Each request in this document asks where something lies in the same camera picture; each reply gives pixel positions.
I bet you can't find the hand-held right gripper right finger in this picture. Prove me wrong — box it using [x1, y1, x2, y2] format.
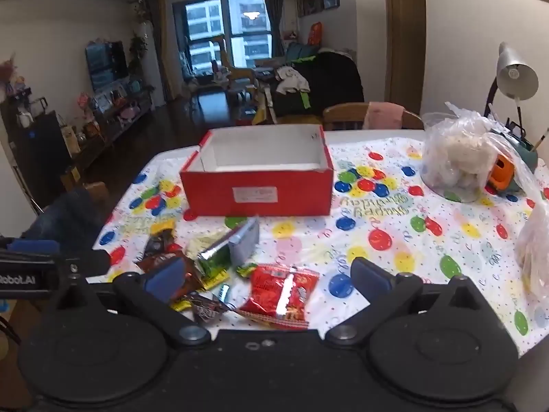
[325, 256, 500, 347]

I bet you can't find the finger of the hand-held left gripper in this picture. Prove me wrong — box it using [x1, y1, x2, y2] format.
[0, 237, 61, 255]
[0, 250, 111, 276]

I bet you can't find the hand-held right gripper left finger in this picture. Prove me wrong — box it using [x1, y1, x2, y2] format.
[47, 256, 212, 349]

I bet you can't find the shiny brown snack packet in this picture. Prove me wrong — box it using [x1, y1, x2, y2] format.
[136, 250, 203, 302]

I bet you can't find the dark brown snack packet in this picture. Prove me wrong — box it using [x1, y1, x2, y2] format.
[186, 292, 236, 323]

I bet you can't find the red cardboard box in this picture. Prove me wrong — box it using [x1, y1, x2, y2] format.
[179, 124, 334, 217]

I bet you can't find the red snack packet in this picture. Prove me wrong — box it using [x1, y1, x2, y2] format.
[238, 264, 320, 327]

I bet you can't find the dark blue cloth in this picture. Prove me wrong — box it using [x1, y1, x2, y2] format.
[32, 186, 106, 252]

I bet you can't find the silver green snack packet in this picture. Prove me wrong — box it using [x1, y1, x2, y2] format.
[196, 217, 260, 278]

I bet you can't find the balloon print tablecloth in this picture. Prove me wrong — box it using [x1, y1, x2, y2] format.
[92, 131, 549, 357]

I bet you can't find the wooden chair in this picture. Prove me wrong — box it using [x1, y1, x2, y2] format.
[323, 102, 425, 132]
[83, 180, 108, 207]

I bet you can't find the dark tall cabinet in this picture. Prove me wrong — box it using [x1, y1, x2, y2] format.
[0, 94, 73, 212]

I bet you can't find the low wooden media cabinet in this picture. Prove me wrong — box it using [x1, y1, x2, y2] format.
[64, 94, 155, 176]

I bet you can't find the plastic bag with white contents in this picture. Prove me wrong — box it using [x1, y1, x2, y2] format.
[420, 102, 533, 203]

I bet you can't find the pink cloth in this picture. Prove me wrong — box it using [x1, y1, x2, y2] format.
[364, 102, 406, 130]

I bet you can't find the orange toy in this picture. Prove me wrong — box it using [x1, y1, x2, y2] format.
[487, 157, 515, 192]

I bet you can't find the wooden sofa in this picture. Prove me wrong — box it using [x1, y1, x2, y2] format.
[255, 47, 365, 126]

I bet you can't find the orange teal tape dispenser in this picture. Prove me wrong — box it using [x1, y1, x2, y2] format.
[489, 124, 537, 192]

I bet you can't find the television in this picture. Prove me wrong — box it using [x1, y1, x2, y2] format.
[85, 41, 129, 92]

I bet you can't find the black jacket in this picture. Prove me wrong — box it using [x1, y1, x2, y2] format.
[292, 49, 365, 116]

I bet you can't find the white garment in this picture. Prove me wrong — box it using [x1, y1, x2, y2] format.
[275, 66, 310, 94]

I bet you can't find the yellow giraffe chair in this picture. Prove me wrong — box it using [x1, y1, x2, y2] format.
[213, 34, 255, 95]

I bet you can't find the potted plant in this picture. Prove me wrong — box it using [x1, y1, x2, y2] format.
[129, 34, 149, 73]

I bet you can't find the wooden door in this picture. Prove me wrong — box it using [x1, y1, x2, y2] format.
[384, 0, 426, 115]

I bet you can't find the silver desk lamp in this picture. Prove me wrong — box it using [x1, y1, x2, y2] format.
[484, 42, 539, 119]

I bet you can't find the window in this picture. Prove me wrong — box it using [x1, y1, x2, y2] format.
[172, 0, 275, 76]

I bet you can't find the grey curtain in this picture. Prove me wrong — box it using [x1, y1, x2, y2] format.
[261, 0, 286, 59]

